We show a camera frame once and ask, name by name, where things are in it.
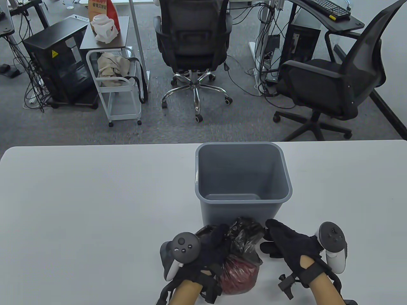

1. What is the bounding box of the person's right hand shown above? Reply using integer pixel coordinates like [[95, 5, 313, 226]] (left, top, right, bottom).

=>
[[260, 219, 333, 288]]

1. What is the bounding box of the person's left hand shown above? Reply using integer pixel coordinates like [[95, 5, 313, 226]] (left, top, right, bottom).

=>
[[173, 224, 234, 288]]

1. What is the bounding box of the black plastic garbage bag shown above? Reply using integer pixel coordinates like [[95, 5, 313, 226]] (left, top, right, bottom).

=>
[[196, 217, 266, 294]]

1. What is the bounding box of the grey plastic trash bin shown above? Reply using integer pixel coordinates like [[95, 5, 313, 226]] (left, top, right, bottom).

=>
[[195, 142, 293, 231]]

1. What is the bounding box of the person's left forearm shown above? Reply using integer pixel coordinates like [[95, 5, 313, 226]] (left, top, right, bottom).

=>
[[169, 280, 204, 305]]

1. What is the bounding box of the beige cloth bag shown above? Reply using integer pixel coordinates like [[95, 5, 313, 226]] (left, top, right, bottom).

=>
[[97, 52, 131, 88]]

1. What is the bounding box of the white plastic bag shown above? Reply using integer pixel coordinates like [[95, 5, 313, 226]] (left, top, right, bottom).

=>
[[90, 14, 120, 44]]

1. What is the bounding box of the red brown paper bag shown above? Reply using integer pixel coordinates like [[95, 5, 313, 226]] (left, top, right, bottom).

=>
[[88, 0, 121, 34]]

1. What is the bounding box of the crumpled pink paper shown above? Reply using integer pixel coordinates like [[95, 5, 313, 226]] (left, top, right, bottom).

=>
[[219, 257, 259, 294]]

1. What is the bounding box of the grey white right hand controller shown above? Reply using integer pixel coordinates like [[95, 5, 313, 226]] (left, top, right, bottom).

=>
[[315, 221, 348, 274]]

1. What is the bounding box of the black mesh office chair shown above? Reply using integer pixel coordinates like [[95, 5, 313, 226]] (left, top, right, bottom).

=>
[[273, 0, 407, 142]]

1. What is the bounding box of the white rolling cart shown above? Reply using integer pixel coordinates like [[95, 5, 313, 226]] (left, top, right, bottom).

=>
[[79, 16, 143, 127]]

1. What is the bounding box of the black chair with chrome base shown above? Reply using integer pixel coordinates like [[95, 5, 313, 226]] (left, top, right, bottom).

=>
[[153, 0, 233, 123]]

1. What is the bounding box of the white desk leg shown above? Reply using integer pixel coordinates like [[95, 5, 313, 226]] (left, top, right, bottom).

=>
[[248, 0, 283, 96]]

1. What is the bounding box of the white metal pole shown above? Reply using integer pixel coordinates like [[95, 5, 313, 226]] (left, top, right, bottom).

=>
[[128, 0, 150, 92]]

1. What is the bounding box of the black keyboard desk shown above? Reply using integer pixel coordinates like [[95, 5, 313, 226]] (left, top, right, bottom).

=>
[[285, 0, 365, 64]]

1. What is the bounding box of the black keyboard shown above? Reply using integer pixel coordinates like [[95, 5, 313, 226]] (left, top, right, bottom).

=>
[[302, 0, 352, 21]]

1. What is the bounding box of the black computer tower yellow sticker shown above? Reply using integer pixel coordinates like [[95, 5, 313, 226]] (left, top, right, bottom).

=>
[[23, 17, 99, 110]]

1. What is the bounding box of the black foot pedal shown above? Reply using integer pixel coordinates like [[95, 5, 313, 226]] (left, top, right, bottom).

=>
[[0, 64, 23, 78]]

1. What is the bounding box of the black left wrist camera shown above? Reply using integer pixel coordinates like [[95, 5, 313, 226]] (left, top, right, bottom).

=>
[[202, 280, 222, 304]]

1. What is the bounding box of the black right glove cable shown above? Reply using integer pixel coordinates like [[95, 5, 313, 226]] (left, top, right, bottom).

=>
[[329, 270, 344, 299]]

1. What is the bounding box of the black glove cable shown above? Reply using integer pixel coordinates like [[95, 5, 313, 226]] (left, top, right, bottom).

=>
[[155, 281, 178, 305], [329, 270, 344, 299]]

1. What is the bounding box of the black left glove cable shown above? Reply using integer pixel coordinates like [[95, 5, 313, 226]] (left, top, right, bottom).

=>
[[155, 281, 178, 305]]

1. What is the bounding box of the black cable tangle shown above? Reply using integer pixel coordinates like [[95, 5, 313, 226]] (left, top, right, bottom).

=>
[[226, 0, 298, 110], [6, 13, 53, 112]]

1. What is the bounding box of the black desk frame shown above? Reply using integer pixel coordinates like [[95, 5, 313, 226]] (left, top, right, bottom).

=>
[[8, 0, 50, 29]]

